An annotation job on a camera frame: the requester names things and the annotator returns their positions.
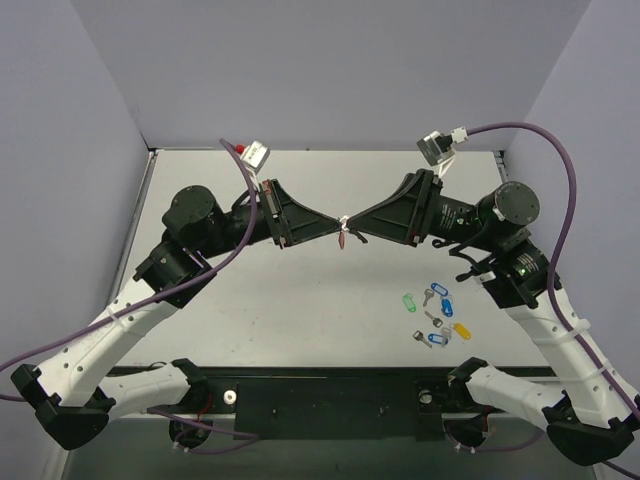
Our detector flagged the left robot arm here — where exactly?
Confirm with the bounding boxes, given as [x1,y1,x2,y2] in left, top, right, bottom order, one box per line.
[11,180,341,451]

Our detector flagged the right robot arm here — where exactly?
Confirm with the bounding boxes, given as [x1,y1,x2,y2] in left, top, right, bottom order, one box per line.
[346,169,639,466]

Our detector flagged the blue key tag upper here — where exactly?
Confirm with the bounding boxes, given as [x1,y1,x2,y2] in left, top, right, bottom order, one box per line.
[431,282,449,297]

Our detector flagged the blue key tag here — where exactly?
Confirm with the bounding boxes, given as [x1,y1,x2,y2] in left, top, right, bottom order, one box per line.
[427,333,451,346]
[431,282,449,297]
[440,297,454,318]

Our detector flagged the green key tag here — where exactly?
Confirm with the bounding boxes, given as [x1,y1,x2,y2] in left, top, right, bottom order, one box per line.
[402,293,417,313]

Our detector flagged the loose silver key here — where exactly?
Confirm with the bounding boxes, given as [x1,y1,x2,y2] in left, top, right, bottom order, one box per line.
[422,289,435,307]

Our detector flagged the blue key tag middle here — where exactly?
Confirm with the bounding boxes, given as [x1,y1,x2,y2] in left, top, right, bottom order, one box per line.
[440,297,454,318]

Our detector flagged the dark loose key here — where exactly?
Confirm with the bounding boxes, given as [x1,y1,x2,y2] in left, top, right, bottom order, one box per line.
[424,311,443,328]

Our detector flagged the silver key by blue tag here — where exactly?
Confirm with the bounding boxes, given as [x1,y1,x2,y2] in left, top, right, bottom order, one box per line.
[412,330,432,348]

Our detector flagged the yellow key tag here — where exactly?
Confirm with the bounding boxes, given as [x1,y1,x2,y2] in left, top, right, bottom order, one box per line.
[452,323,472,340]

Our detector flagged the blue key tag near front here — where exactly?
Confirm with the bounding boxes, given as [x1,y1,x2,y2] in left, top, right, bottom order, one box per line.
[427,333,451,346]

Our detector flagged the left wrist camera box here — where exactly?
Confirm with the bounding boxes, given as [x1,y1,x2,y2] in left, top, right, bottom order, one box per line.
[235,140,271,173]

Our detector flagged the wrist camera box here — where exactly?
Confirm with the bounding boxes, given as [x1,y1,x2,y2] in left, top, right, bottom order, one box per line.
[417,127,468,177]
[235,140,271,173]

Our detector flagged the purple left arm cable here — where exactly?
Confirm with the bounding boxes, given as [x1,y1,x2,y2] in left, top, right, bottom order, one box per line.
[0,137,261,404]

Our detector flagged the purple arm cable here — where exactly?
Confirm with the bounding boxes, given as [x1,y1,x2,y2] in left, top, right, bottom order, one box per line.
[0,137,261,404]
[467,121,640,479]

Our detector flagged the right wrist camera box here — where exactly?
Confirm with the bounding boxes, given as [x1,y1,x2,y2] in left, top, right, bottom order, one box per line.
[417,127,468,177]

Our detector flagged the black front mounting rail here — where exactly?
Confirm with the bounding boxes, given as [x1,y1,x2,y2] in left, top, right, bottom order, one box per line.
[109,366,551,441]

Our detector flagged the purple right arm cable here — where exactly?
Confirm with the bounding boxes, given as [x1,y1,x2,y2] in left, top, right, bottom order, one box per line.
[467,121,640,479]

